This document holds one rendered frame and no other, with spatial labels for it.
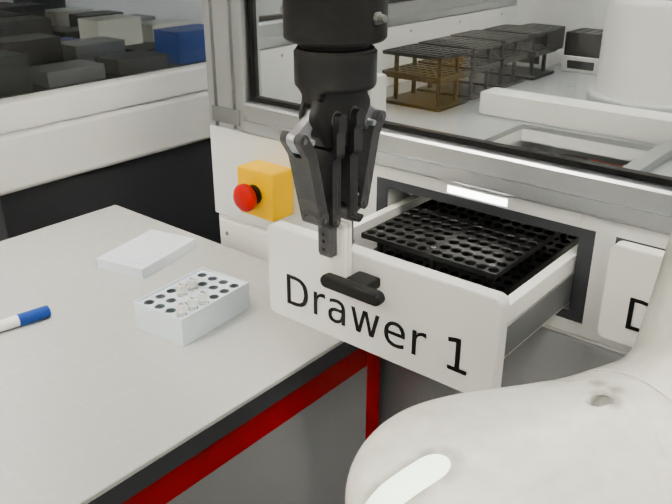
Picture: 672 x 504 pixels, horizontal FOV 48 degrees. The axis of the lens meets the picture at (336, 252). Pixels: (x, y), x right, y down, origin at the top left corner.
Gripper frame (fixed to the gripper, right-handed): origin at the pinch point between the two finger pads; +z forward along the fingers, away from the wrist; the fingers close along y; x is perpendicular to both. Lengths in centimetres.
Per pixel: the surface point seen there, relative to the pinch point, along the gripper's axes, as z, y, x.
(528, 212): 0.0, -22.2, 9.8
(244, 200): 5.6, -14.9, -29.0
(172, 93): 2, -42, -77
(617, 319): 8.7, -20.4, 22.0
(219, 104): -4.7, -22.3, -41.3
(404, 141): -5.2, -22.0, -7.3
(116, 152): 11, -27, -77
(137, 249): 15.5, -8.0, -45.8
